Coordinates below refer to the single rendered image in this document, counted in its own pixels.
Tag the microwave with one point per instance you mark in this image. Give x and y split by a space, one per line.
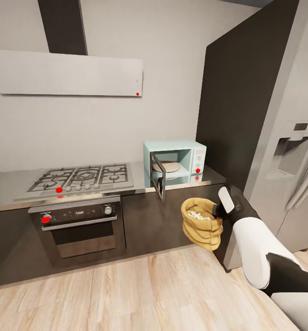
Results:
164 158

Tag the burner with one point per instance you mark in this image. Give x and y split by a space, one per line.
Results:
78 179

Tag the oven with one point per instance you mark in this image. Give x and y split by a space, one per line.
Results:
80 231

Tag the fridge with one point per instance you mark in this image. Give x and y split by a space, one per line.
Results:
253 120

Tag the range hood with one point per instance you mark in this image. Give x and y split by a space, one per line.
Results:
67 69

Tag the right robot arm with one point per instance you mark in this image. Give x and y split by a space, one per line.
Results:
268 266

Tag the popcorn bag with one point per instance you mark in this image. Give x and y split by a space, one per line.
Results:
205 231

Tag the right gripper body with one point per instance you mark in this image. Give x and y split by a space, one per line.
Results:
218 212

